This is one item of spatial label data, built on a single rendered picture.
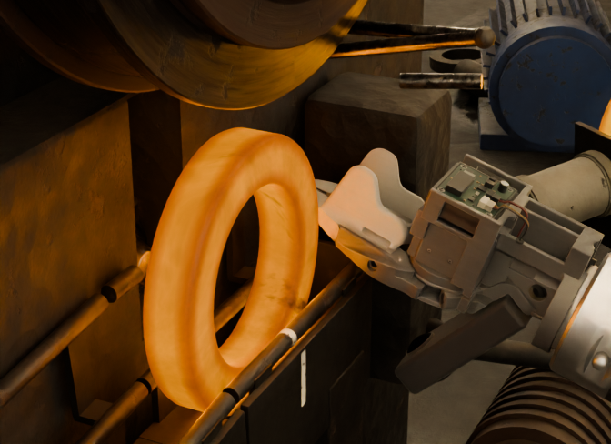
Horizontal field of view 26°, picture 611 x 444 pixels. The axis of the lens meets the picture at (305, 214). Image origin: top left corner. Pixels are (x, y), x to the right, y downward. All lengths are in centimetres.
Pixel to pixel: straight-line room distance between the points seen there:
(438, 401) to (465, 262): 124
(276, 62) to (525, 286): 25
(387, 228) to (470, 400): 122
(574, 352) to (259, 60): 29
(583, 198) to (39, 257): 55
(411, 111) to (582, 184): 23
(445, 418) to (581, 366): 120
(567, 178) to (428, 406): 99
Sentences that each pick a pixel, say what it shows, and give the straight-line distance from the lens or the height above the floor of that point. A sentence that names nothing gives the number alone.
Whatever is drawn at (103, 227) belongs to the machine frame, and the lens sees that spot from 81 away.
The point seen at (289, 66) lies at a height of 90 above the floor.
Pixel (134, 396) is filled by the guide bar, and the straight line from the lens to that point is 82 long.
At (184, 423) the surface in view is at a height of 66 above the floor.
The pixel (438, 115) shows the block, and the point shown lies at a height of 79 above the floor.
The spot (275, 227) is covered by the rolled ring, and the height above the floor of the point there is 76.
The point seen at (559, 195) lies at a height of 68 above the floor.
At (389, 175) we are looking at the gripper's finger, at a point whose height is 77.
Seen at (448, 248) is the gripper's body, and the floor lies 75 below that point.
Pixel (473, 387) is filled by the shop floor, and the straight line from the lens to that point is 216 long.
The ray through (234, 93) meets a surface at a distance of 72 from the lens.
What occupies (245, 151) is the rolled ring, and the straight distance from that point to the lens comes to 80.
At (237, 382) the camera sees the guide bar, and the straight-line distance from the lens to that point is 80.
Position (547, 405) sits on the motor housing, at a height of 53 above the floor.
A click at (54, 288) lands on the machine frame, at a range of 78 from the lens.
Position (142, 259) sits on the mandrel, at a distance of 88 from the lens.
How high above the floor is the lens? 114
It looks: 25 degrees down
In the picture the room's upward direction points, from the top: straight up
